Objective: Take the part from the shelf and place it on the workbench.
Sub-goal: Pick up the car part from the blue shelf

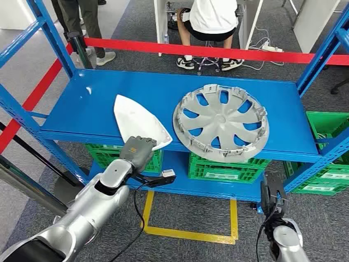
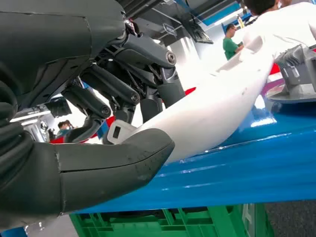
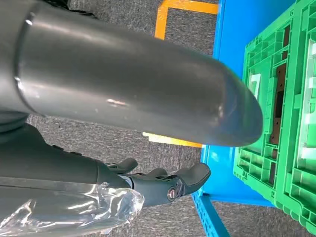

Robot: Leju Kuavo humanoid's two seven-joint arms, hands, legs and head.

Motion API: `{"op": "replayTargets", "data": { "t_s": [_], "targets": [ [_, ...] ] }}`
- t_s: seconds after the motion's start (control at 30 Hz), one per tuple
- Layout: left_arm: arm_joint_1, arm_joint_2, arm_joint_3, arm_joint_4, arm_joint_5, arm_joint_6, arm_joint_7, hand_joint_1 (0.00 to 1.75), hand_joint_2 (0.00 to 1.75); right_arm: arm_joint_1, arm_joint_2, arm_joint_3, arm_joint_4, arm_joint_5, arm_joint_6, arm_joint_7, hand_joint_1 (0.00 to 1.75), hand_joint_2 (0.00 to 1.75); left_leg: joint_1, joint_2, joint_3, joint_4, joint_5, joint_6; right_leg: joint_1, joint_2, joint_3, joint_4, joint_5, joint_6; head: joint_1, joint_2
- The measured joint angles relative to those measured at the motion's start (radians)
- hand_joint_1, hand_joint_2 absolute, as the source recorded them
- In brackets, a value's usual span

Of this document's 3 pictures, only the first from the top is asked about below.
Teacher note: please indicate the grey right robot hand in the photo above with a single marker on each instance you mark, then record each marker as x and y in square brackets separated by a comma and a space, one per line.
[272, 195]

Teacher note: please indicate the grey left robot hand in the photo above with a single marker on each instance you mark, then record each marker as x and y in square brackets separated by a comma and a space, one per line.
[137, 153]

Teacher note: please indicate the white triangular plastic panel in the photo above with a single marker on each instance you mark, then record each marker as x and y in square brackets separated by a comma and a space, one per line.
[136, 119]

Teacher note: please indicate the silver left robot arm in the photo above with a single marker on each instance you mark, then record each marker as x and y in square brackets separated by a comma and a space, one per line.
[81, 213]

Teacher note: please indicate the blue metal shelf rack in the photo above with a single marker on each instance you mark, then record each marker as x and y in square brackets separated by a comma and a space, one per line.
[108, 105]

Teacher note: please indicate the small metal parts bundle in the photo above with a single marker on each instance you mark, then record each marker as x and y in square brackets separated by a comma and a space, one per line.
[322, 136]

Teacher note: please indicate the grey wheel hubcap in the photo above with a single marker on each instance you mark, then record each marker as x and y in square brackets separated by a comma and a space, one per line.
[221, 119]

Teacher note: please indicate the yellow floor tape square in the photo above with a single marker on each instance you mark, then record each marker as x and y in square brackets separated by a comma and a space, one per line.
[191, 235]

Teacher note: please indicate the clear water bottle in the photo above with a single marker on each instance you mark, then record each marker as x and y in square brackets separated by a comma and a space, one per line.
[166, 39]

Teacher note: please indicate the chrome stool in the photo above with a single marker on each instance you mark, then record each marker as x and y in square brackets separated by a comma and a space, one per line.
[207, 64]

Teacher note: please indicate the black barrier belt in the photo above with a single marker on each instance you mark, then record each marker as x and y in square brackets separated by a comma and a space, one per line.
[32, 150]

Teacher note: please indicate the person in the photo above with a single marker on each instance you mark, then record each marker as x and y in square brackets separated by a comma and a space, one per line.
[91, 25]
[212, 14]

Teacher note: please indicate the white power strip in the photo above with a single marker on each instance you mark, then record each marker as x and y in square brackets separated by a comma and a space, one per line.
[268, 46]

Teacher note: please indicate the white desk panel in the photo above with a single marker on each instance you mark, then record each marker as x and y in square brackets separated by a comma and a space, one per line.
[313, 21]

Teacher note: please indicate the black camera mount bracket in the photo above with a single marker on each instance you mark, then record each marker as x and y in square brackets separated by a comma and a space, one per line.
[152, 180]

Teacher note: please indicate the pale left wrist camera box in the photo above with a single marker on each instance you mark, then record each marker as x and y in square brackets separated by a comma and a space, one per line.
[168, 173]

